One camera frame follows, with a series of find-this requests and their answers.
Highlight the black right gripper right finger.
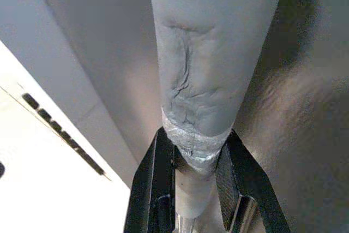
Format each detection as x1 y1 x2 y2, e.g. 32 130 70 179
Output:
214 130 291 233

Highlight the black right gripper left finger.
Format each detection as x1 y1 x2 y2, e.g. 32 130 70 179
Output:
124 128 177 233

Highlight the white broom with metal handle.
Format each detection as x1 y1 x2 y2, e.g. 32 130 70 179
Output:
148 0 290 233

